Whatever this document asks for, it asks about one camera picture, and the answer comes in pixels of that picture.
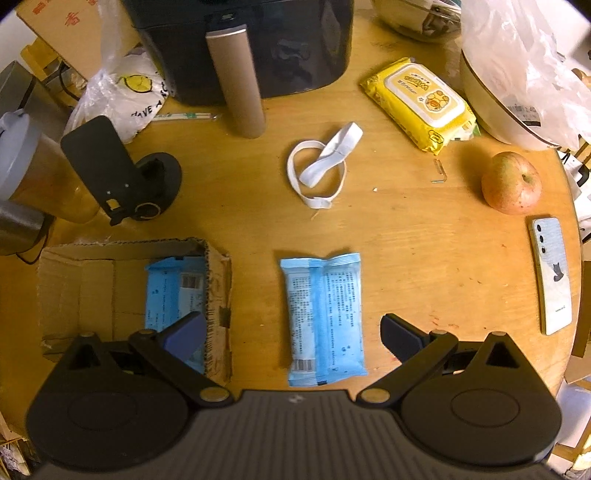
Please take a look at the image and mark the white smiley plastic bag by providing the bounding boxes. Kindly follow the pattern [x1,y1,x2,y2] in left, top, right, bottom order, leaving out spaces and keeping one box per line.
[65,34,170,144]

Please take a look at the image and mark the round wooden desktop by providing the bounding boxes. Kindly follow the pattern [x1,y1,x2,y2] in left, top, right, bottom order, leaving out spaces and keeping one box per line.
[0,0,585,444]

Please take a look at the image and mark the grey steel rice cooker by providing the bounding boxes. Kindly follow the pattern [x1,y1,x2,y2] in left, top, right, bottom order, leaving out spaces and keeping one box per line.
[0,60,70,258]

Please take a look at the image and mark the black phone stand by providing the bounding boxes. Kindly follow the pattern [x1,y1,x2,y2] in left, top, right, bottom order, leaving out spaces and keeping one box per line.
[60,115,184,227]

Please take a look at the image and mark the white elastic band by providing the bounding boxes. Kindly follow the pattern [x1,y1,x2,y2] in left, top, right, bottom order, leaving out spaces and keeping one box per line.
[286,122,364,210]

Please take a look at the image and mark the cream bowl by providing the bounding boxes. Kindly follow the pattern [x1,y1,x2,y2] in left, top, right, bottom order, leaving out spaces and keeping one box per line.
[459,48,576,151]

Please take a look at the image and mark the white smartphone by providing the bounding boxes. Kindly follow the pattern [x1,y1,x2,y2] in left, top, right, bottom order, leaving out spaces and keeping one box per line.
[528,215,574,337]

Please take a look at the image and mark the red apple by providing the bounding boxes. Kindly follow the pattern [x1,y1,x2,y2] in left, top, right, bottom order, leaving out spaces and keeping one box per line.
[481,151,542,216]

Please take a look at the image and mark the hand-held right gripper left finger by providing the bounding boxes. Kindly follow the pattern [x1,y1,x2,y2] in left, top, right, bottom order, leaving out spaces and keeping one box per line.
[55,311,234,409]

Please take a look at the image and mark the tumbler with grey lid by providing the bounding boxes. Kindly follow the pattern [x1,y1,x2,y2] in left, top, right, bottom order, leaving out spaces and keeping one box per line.
[0,110,100,225]

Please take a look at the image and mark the yellow wet wipes pack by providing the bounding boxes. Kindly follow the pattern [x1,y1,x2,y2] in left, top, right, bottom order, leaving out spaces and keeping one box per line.
[359,56,478,156]

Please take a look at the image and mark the blue plastic packet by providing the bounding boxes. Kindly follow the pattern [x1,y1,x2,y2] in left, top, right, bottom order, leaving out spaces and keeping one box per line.
[144,257,208,376]
[279,252,369,388]

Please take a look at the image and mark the cardboard box with red print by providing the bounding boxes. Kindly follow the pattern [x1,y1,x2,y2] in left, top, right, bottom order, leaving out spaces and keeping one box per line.
[16,0,142,88]

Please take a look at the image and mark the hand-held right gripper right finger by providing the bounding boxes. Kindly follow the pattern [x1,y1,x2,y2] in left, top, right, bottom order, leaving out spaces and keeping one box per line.
[355,313,530,408]

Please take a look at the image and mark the brown cardboard box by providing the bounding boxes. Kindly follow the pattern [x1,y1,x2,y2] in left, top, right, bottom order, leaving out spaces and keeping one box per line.
[37,237,233,387]

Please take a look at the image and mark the glass bowl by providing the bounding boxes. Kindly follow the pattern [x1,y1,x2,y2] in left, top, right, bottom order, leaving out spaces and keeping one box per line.
[371,0,463,44]

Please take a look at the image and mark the wrapped disposable chopsticks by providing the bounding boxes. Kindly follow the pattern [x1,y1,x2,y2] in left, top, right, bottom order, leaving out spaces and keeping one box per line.
[150,112,218,123]

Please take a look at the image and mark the clear plastic bag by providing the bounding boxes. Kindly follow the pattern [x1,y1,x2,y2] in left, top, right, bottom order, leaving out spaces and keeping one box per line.
[461,0,591,149]

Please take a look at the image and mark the dark blue air fryer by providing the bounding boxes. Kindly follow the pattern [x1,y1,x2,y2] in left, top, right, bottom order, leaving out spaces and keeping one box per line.
[121,0,356,140]

